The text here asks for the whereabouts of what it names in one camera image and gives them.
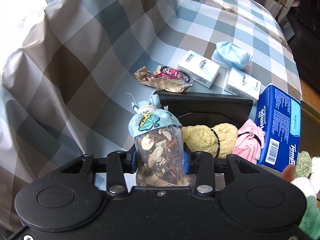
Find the light blue face mask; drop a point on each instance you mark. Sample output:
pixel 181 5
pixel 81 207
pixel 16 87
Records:
pixel 229 55

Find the pink cloth bundle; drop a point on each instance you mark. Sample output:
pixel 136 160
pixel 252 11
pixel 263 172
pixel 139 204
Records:
pixel 250 142

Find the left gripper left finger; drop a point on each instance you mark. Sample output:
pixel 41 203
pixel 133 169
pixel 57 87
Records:
pixel 121 172

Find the white tissue pack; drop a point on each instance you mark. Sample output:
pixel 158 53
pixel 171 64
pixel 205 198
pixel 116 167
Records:
pixel 241 84
pixel 200 68

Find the black rectangular box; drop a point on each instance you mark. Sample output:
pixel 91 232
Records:
pixel 206 108

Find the white tissue pack right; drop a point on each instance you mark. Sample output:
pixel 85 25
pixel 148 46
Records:
pixel 241 84

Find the green plush toy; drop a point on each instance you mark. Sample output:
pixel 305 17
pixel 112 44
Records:
pixel 310 223

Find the yellow towel roll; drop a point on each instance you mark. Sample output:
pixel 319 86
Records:
pixel 218 140

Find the herb sachet blue cloth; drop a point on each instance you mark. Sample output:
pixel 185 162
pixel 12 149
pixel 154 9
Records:
pixel 159 144

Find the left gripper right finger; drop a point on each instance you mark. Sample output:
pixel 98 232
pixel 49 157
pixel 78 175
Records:
pixel 201 164

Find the black leather sofa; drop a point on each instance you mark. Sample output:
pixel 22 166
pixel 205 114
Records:
pixel 304 20

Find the gold metal tin tray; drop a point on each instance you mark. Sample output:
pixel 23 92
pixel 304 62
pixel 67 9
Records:
pixel 310 130

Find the dark framed panel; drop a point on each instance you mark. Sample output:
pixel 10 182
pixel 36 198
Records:
pixel 286 28

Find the floral beige sachet pouch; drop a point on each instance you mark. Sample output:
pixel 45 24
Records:
pixel 164 78

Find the potted plant white pot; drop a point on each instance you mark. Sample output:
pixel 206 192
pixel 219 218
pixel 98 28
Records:
pixel 275 7

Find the green fuzzy round pad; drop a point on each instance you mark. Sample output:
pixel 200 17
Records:
pixel 303 165

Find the white tissue pack left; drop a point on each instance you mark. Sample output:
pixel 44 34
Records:
pixel 200 68

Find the blue Tempo tissue pack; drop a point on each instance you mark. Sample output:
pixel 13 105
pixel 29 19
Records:
pixel 279 116

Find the checkered sofa cover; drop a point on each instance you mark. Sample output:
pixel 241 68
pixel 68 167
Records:
pixel 68 89

